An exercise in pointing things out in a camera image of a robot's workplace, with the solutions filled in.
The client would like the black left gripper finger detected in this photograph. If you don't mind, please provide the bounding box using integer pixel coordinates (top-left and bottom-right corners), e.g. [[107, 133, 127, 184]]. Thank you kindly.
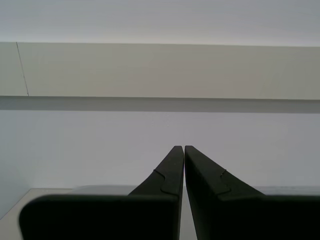
[[17, 145, 185, 240], [184, 145, 320, 240]]

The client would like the beige horizontal wall panel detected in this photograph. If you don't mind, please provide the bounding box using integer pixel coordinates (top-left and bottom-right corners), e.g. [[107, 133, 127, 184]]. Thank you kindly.
[[0, 41, 320, 100]]

